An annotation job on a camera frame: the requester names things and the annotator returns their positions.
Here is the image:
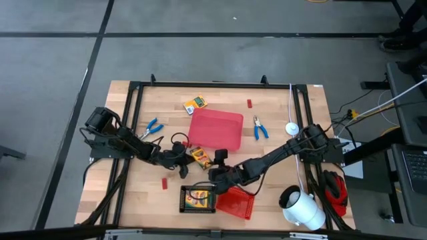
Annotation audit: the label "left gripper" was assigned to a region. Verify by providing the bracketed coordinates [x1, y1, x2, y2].
[155, 142, 197, 179]

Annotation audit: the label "blue-handled needle-nose pliers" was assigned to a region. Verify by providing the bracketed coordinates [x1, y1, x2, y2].
[138, 117, 165, 141]

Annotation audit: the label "blue-handled combination pliers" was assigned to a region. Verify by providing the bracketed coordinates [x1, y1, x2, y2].
[252, 115, 270, 141]

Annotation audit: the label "red mesh basket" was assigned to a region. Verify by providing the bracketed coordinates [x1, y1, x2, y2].
[216, 185, 256, 221]

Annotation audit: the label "red translucent plastic tray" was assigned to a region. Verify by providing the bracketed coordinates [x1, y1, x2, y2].
[187, 107, 245, 152]

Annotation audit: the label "black mesh basket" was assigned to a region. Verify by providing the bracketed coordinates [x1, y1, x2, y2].
[179, 185, 218, 214]

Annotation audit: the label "white round puck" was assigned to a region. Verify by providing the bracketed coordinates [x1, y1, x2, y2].
[284, 121, 300, 137]

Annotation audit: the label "white cylinder lamp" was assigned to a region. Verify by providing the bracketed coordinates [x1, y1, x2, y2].
[278, 185, 327, 231]

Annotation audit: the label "red and black work glove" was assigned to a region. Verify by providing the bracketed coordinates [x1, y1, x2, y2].
[322, 169, 349, 217]

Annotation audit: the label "white paper sheet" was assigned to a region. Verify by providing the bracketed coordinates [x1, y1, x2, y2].
[337, 137, 365, 179]

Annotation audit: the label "black furniture leg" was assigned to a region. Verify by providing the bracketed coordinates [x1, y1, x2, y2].
[0, 145, 27, 161]

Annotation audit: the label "dark grey desk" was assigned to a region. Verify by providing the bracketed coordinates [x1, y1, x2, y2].
[360, 61, 427, 147]

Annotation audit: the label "dark grey laptop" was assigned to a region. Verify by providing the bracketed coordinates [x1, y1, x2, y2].
[390, 143, 427, 228]

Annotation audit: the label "person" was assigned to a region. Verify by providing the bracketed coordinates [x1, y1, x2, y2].
[378, 0, 427, 74]

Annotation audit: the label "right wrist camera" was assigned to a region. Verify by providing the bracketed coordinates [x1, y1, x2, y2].
[214, 149, 230, 167]

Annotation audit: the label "black aluminium frame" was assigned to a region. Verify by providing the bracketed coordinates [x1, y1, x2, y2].
[76, 73, 356, 234]

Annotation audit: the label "black cable bundle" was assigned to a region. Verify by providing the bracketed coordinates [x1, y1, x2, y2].
[305, 163, 354, 231]
[79, 159, 129, 227]

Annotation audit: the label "thin white cable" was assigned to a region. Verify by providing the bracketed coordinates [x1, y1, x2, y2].
[287, 83, 306, 193]

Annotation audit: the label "silver aluminium bracket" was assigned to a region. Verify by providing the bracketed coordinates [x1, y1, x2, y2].
[105, 229, 143, 240]
[289, 232, 328, 240]

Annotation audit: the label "thick white cable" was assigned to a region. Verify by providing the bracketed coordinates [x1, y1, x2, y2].
[337, 77, 427, 137]

